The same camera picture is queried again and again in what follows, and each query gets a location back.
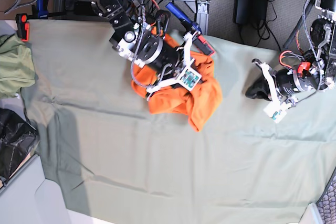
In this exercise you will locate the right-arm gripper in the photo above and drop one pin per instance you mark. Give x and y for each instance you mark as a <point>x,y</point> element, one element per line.
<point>168,62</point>

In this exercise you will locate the olive green garment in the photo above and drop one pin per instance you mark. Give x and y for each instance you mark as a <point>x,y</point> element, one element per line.
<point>17,68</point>

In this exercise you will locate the blue handled clamp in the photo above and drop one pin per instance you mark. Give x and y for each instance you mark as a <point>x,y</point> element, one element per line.
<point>40,11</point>

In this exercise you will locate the blue red bar clamp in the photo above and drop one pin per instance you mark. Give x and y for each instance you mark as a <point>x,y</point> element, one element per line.
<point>191,27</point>

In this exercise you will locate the green table cloth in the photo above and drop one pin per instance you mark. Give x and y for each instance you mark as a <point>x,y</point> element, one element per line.
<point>116,161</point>

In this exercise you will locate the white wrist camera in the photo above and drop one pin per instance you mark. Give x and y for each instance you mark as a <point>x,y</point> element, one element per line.
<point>189,78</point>
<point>275,111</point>

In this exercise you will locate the black plastic bag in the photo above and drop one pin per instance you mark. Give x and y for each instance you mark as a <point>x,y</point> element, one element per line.
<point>18,138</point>

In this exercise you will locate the orange T-shirt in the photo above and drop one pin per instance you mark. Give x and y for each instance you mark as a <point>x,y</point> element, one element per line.
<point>199,104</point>

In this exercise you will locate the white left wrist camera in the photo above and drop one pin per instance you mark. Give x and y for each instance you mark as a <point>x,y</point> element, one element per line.
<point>275,111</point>

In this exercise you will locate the black power adapter brick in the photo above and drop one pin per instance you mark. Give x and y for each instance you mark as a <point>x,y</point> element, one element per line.
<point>241,12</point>

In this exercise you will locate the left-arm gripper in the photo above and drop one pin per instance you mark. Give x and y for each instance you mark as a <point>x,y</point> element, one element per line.
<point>284,84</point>

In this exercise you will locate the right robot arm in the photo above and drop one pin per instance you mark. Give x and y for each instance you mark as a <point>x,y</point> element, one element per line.
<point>128,19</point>

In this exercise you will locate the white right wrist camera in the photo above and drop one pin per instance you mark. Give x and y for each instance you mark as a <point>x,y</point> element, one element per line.
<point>189,78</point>

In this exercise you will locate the red black corner clamp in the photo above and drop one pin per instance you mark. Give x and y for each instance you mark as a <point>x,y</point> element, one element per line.
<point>23,27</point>

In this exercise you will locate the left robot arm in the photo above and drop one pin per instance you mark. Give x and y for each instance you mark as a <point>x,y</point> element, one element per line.
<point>314,35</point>

